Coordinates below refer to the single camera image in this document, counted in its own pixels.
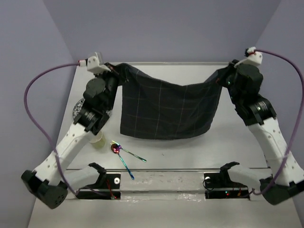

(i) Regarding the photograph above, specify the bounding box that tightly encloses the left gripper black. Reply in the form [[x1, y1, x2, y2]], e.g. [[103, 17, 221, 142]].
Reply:
[[93, 64, 128, 113]]

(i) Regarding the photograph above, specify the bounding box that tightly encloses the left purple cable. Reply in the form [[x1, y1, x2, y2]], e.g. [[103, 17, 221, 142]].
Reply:
[[24, 61, 114, 198]]

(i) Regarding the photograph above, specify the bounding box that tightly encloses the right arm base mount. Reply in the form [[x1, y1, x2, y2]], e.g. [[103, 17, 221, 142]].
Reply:
[[202, 161, 252, 199]]

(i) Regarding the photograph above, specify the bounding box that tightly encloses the iridescent fork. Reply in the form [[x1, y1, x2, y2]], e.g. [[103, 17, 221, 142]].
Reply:
[[111, 141, 147, 162]]

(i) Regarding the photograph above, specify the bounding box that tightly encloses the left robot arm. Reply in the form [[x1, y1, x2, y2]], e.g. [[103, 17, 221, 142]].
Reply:
[[21, 63, 127, 209]]

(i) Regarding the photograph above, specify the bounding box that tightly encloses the iridescent spoon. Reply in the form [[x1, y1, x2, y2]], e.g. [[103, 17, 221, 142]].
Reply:
[[110, 143, 135, 180]]

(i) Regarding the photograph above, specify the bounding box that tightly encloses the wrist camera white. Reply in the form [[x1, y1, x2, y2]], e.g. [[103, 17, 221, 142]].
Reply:
[[86, 52, 104, 74], [234, 47, 263, 68]]

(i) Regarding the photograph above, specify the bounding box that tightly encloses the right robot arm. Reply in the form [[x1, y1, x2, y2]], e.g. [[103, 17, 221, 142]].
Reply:
[[216, 63, 304, 205]]

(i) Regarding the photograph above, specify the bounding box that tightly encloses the pale yellow paper cup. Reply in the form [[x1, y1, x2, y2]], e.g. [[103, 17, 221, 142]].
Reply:
[[90, 131, 105, 149]]

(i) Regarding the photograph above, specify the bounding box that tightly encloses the dark checked cloth napkin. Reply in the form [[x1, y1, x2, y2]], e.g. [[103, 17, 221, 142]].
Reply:
[[114, 63, 222, 140]]

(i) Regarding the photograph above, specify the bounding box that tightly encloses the aluminium rail front edge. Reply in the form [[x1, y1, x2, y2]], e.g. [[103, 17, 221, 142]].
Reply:
[[66, 167, 271, 172]]

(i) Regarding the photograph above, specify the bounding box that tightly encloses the blue floral plate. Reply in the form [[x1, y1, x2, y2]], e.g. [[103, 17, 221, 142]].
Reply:
[[72, 98, 112, 124]]

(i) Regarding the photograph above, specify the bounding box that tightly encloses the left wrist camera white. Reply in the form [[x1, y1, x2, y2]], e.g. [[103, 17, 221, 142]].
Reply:
[[86, 52, 104, 74]]

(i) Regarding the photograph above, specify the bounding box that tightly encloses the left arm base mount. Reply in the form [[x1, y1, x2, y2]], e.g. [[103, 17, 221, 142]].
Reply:
[[75, 162, 121, 200]]

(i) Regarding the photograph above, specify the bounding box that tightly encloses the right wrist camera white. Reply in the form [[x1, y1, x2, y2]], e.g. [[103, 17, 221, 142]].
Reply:
[[234, 47, 263, 68]]

